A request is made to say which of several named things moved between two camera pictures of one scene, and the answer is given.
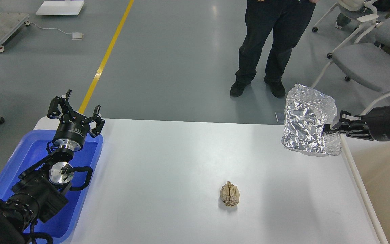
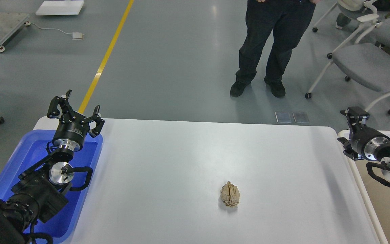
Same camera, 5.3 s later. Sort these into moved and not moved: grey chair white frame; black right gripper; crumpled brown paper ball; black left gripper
Moved: black right gripper
Not moved: black left gripper; grey chair white frame; crumpled brown paper ball
